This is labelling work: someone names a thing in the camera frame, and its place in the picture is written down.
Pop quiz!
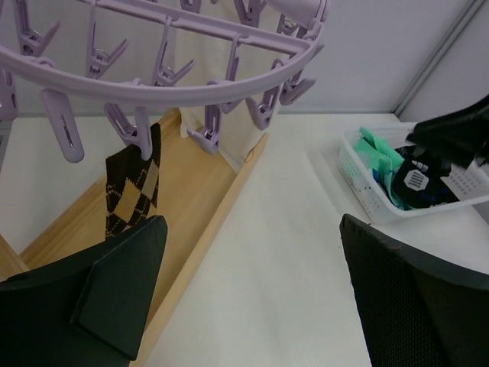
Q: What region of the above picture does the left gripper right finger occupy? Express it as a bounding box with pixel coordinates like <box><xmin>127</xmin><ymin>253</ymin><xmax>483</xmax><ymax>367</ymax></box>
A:
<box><xmin>339</xmin><ymin>214</ymin><xmax>488</xmax><ymax>366</ymax></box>

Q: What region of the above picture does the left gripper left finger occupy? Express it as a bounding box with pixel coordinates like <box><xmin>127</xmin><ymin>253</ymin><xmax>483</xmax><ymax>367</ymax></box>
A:
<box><xmin>1</xmin><ymin>216</ymin><xmax>167</xmax><ymax>366</ymax></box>

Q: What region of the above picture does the black blue sock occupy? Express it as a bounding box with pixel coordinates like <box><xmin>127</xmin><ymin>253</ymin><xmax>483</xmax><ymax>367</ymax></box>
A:
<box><xmin>390</xmin><ymin>145</ymin><xmax>459</xmax><ymax>210</ymax></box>

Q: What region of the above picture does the black tan argyle sock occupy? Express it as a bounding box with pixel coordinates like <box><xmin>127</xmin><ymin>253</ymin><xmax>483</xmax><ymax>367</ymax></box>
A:
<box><xmin>105</xmin><ymin>123</ymin><xmax>161</xmax><ymax>239</ymax></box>

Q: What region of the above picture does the mint green sock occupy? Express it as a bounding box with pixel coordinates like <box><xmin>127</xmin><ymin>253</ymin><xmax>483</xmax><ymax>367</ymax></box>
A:
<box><xmin>354</xmin><ymin>127</ymin><xmax>405</xmax><ymax>209</ymax></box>

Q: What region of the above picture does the purple round clip hanger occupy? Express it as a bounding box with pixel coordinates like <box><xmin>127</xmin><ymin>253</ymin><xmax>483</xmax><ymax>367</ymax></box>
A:
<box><xmin>1</xmin><ymin>1</ymin><xmax>329</xmax><ymax>163</ymax></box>

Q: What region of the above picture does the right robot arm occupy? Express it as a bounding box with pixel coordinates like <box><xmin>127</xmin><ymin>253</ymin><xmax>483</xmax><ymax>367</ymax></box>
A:
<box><xmin>406</xmin><ymin>97</ymin><xmax>488</xmax><ymax>169</ymax></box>

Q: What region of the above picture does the white plastic basket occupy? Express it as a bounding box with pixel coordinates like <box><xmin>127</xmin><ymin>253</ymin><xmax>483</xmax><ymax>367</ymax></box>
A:
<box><xmin>338</xmin><ymin>127</ymin><xmax>488</xmax><ymax>225</ymax></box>

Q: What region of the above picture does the wooden clothes rack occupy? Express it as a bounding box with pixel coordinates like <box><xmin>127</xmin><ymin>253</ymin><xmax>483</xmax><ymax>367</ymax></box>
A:
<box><xmin>1</xmin><ymin>110</ymin><xmax>267</xmax><ymax>366</ymax></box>

